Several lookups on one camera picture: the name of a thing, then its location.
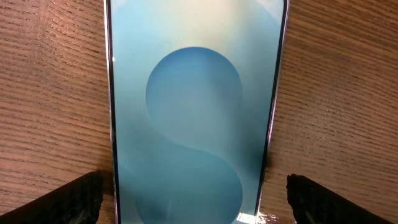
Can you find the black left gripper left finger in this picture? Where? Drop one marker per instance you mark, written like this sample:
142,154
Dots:
78,201

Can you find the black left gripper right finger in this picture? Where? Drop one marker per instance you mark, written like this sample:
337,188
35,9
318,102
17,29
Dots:
313,203

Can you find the blue screen Galaxy smartphone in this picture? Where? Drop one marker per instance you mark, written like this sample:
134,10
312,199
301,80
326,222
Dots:
192,92

